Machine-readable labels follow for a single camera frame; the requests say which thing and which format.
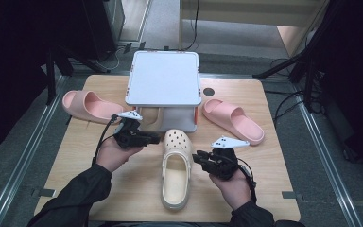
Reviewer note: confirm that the metal floor rail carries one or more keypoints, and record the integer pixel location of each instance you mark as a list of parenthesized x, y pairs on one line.
[(327, 167), (22, 167)]

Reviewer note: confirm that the black table grommet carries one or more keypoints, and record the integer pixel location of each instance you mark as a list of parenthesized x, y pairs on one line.
[(208, 92)]

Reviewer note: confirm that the person's left hand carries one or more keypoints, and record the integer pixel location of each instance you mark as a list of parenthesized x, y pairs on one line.
[(110, 156)]

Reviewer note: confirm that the black tripod stand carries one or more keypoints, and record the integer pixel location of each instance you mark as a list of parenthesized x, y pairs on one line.
[(277, 67), (50, 78)]

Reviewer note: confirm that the pink slipper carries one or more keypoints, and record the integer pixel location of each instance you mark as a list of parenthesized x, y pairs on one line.
[(88, 107), (249, 130)]

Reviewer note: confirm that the dark curtain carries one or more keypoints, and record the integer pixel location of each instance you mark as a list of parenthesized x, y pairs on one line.
[(12, 63), (353, 78)]

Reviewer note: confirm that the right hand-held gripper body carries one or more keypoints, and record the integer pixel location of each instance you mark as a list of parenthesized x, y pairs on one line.
[(223, 164)]

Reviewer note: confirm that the person's right hand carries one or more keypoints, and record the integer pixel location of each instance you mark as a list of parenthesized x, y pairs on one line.
[(236, 189)]

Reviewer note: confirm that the grey table bracket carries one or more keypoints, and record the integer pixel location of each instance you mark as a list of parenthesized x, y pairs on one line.
[(291, 195), (45, 192)]

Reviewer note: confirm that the wooden cabinet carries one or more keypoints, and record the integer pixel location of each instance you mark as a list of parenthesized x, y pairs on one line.
[(233, 9)]

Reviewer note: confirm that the white shoe rack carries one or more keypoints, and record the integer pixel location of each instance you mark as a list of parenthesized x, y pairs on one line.
[(164, 78)]

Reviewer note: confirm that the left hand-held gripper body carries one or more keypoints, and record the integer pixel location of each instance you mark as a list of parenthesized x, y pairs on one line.
[(127, 135)]

